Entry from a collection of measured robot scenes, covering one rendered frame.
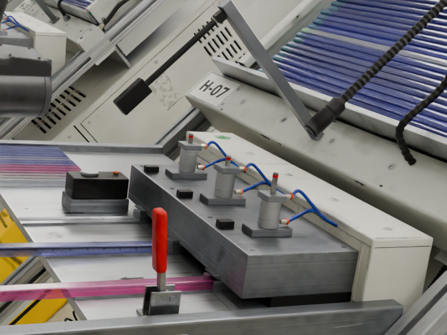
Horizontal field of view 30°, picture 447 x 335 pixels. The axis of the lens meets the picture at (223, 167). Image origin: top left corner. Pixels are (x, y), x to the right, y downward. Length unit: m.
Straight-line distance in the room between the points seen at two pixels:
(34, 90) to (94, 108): 1.37
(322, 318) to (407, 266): 0.12
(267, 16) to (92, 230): 3.40
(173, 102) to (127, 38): 0.23
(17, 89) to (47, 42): 1.33
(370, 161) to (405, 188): 0.09
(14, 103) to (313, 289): 0.36
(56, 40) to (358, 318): 1.47
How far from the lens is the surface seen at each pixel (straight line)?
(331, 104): 0.85
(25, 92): 0.86
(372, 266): 0.89
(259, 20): 4.33
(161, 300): 0.79
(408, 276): 0.92
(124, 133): 2.27
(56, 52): 2.20
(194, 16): 2.29
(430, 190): 0.97
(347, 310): 0.86
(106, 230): 1.03
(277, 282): 0.85
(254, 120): 1.29
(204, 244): 0.91
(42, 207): 1.10
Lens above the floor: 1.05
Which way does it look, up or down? 9 degrees up
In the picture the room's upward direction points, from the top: 46 degrees clockwise
